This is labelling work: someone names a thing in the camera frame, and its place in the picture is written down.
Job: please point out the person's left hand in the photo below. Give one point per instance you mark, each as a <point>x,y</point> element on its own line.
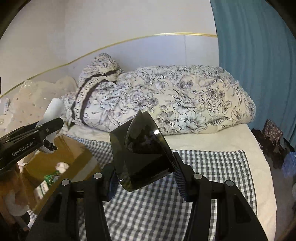
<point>14,200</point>

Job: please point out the floral quilt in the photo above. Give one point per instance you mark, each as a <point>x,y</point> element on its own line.
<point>180,99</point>

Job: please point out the white bed sheet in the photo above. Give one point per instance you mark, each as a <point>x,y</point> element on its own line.
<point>236,138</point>

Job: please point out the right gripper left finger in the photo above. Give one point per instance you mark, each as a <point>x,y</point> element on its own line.
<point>58,219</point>

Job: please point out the green white medicine box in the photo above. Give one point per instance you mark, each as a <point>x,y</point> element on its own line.
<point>41,190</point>

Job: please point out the blue plastic bag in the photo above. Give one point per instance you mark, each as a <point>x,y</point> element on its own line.
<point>289,165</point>

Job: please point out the white lint remover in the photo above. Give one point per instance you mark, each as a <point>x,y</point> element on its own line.
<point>50,125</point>

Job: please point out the teal curtain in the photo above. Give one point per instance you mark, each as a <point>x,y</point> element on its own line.
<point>258,49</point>

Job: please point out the cream tufted headboard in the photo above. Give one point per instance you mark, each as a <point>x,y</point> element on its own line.
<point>29,104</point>

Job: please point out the black square device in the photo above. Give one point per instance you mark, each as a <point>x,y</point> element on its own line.
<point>141,154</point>

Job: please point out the green snack bag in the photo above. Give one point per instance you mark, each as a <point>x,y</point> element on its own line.
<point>52,178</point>

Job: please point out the patterned dark box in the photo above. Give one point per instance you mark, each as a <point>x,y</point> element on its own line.
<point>272,133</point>

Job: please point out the brown cardboard box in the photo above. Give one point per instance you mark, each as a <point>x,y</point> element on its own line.
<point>82,164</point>

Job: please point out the white power strip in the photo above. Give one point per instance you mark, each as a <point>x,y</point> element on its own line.
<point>6,106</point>

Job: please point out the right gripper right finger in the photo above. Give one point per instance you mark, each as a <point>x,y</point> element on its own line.
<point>235,218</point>

